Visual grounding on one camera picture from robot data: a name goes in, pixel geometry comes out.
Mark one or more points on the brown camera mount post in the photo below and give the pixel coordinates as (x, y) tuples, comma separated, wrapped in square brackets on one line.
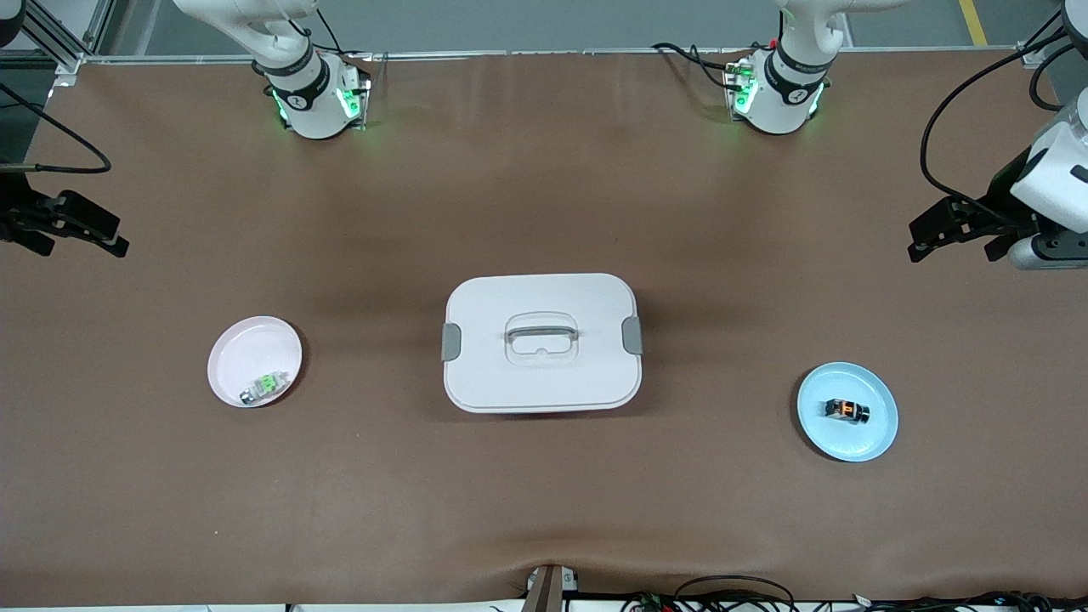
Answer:
[(544, 591)]

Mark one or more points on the light blue round plate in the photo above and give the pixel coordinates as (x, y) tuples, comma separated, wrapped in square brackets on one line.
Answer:
[(875, 433)]

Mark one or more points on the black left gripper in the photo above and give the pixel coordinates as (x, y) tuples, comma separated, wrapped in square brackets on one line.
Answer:
[(996, 206)]

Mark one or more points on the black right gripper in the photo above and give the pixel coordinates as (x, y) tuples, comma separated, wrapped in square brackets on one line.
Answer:
[(15, 214)]

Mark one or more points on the green push-button switch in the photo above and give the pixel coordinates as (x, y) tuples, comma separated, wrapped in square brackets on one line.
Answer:
[(265, 387)]

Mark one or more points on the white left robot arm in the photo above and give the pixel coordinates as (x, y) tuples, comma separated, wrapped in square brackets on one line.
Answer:
[(786, 93)]

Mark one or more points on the brown table mat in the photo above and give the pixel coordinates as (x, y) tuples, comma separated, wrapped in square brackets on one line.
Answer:
[(544, 510)]

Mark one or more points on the aluminium frame post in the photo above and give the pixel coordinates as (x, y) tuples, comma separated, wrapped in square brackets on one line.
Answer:
[(1030, 56), (68, 59)]

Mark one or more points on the pink round plate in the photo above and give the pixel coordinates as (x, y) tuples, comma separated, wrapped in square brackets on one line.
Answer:
[(246, 357)]

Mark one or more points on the orange black push-button switch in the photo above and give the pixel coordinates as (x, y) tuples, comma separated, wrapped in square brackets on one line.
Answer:
[(846, 410)]

